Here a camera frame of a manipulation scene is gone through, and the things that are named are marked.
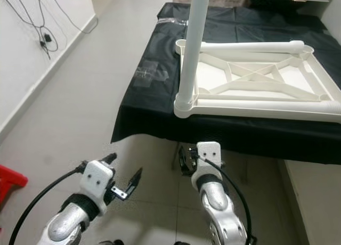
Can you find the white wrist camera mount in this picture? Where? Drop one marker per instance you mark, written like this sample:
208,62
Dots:
97,180
209,154

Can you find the crumpled clear tape patch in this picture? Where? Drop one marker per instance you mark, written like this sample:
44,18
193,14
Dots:
149,74

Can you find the black right robot foot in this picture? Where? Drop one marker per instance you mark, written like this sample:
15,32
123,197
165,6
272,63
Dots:
179,243

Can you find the black tablecloth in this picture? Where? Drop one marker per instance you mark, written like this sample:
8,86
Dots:
149,112

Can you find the black robot foot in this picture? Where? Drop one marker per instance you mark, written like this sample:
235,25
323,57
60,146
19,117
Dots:
111,242
179,243

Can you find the clear tape strip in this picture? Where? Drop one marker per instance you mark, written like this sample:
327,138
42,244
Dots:
171,21

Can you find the black left robot foot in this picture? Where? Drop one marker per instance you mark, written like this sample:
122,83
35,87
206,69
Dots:
111,242

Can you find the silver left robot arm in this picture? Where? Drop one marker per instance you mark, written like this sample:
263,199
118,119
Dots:
66,229

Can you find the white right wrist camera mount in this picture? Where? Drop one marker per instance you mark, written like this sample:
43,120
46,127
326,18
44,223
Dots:
209,154

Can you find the red plastic stool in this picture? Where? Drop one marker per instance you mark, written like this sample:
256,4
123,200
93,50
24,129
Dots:
11,180

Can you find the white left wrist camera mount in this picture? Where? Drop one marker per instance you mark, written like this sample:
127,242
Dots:
97,180

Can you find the white plastic children table top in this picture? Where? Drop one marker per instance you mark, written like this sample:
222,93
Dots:
293,77

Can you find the black power adapter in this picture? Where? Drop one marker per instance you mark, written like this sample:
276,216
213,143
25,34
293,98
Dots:
48,38

